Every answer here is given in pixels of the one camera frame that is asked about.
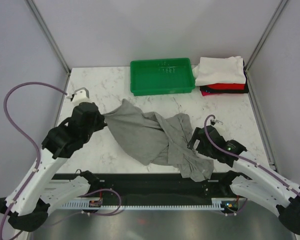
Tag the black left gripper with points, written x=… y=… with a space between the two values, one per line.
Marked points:
x=102 y=123

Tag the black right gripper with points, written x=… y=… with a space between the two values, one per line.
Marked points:
x=191 y=143

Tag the grey t-shirt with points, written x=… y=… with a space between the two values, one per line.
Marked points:
x=150 y=138

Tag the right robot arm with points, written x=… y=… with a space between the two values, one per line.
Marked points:
x=249 y=179

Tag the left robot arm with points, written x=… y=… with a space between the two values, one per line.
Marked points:
x=29 y=205

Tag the pink folded t-shirt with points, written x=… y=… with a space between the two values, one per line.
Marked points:
x=205 y=93

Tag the black folded t-shirt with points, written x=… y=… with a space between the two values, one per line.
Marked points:
x=207 y=89

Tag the red folded t-shirt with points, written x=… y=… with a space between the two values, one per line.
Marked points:
x=227 y=86

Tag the white folded t-shirt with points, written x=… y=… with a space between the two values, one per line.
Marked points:
x=211 y=71

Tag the green plastic tray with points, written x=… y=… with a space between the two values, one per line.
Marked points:
x=161 y=76

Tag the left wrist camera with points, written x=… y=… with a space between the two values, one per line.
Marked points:
x=79 y=96

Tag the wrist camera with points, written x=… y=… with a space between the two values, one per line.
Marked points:
x=79 y=96
x=217 y=124

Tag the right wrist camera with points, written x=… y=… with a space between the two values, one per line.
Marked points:
x=217 y=124

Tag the white slotted cable duct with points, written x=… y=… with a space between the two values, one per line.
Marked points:
x=89 y=205

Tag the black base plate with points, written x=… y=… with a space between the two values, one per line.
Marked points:
x=158 y=189

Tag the left aluminium frame post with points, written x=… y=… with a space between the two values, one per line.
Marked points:
x=48 y=35

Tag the aluminium frame post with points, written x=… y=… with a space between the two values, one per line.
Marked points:
x=267 y=31
x=48 y=35

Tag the right aluminium frame post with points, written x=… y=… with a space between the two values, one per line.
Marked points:
x=267 y=31

